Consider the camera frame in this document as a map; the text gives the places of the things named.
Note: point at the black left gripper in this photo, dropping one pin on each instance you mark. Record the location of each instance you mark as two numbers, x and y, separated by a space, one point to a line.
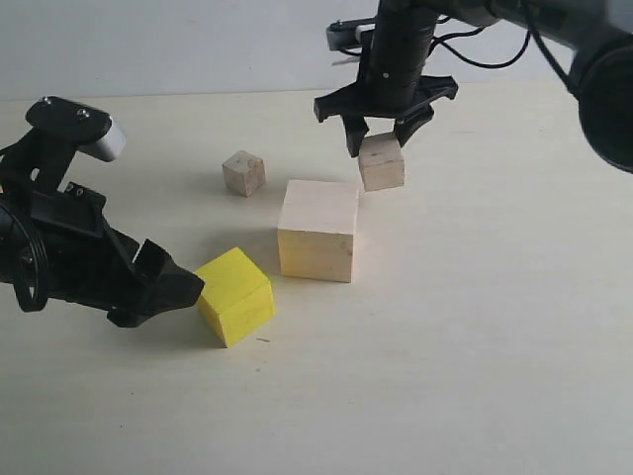
61 247

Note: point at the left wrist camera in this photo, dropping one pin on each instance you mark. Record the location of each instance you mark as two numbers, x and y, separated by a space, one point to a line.
60 128

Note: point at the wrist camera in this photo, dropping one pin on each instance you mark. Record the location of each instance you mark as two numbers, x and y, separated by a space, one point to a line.
348 34
60 128

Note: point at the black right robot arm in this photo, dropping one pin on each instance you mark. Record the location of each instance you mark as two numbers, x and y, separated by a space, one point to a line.
587 44

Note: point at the yellow cube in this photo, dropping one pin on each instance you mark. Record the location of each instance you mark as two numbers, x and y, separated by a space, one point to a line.
237 298

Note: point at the small wooden cube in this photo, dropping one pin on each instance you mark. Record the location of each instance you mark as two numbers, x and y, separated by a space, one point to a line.
244 173

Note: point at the medium wooden cube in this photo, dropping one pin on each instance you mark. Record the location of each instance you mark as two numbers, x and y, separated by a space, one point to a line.
381 163

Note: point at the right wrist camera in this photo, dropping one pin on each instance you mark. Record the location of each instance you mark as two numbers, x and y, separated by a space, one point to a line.
348 34

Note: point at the large wooden cube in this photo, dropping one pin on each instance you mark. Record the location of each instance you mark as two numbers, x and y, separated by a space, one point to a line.
316 230

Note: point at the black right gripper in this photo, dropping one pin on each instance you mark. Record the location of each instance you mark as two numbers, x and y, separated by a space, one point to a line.
389 81

